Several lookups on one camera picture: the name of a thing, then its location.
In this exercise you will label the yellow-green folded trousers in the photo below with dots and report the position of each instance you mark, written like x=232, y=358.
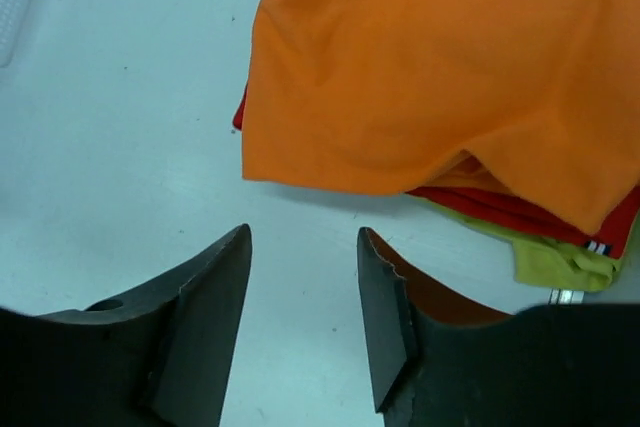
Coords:
x=544, y=262

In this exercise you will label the orange trousers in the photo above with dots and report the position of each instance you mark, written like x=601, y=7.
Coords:
x=555, y=45

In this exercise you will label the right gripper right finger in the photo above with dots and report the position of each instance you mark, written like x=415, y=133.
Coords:
x=438, y=358

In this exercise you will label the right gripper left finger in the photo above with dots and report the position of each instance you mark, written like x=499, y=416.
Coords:
x=158, y=354

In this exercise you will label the aluminium rail frame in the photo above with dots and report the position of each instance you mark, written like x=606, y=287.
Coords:
x=565, y=297

